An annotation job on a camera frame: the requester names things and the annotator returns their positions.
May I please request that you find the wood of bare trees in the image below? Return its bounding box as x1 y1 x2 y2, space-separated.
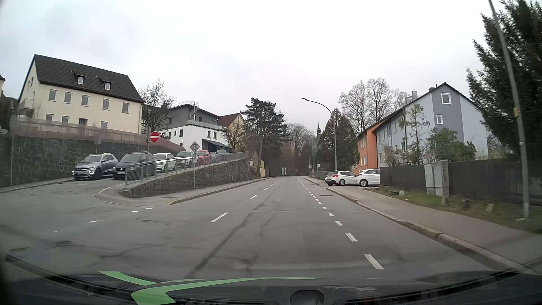
265 123 318 176

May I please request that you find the dark pine tree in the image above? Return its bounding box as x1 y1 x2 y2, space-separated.
240 97 289 177

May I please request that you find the yellow house with red roof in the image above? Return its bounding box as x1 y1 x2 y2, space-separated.
216 112 250 153

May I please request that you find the grey asphalt road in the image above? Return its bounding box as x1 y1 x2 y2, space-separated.
0 176 500 282

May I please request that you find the dark conifer tree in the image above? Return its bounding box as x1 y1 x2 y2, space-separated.
317 108 360 172

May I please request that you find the white parked car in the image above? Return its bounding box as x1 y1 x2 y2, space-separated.
325 170 359 187
357 169 381 188

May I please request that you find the white and grey building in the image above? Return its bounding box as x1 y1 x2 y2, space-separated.
143 102 231 153

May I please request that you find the orange house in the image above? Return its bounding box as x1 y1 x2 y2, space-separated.
355 123 382 174

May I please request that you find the group of bare trees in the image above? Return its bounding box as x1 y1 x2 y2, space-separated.
338 77 409 135

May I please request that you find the round red road sign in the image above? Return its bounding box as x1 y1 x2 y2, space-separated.
146 131 161 154

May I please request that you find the row of parked cars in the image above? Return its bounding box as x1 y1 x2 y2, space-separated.
72 149 229 181

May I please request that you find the car's own bonnet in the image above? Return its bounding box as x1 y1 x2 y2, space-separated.
0 253 542 305

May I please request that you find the grey street cabinet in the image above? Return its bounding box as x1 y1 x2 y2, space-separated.
424 160 450 197

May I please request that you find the grey house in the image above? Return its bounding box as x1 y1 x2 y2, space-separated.
373 82 489 168

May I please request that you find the green bush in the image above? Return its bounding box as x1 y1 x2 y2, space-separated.
427 127 477 162

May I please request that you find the cream house with dark roof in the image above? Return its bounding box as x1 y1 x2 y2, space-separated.
17 54 145 134

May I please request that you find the grass verge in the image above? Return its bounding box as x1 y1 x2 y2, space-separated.
365 186 542 235

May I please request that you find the dark wooden fence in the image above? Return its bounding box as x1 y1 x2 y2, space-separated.
379 158 542 207

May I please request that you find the large conifer tree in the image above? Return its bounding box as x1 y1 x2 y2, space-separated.
466 0 542 159

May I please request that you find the curved lamp post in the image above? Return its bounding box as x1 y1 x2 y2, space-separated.
301 97 338 171

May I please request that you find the diamond road sign on post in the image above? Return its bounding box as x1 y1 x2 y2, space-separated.
189 141 201 190

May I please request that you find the dark stone retaining wall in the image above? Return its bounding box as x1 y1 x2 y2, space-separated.
0 133 185 188

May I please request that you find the grey lamp post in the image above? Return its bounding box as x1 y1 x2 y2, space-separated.
488 0 531 219

